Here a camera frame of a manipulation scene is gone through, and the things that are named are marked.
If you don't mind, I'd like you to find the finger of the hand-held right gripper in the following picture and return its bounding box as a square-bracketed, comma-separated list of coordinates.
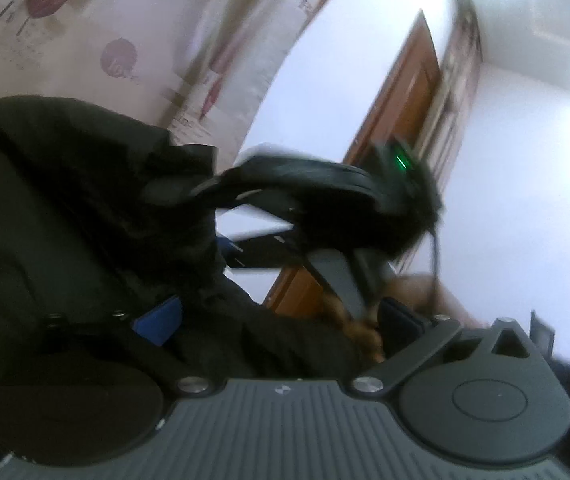
[217, 230, 311, 271]
[140, 154, 381, 211]

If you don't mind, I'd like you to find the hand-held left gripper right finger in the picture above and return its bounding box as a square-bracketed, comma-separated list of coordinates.
[350, 297, 534, 401]

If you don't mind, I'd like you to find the leaf print curtain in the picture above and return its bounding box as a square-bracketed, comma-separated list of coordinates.
[0, 0, 361, 173]

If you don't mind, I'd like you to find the person's right hand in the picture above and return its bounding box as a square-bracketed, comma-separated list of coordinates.
[315, 290, 387, 364]

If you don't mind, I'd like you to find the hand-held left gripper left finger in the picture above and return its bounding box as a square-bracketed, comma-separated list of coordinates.
[30, 296, 211, 399]

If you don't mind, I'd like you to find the black jacket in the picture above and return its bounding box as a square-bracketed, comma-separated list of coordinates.
[0, 94, 383, 466]

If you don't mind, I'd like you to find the wooden door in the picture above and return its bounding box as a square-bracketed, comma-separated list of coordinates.
[264, 9, 442, 322]

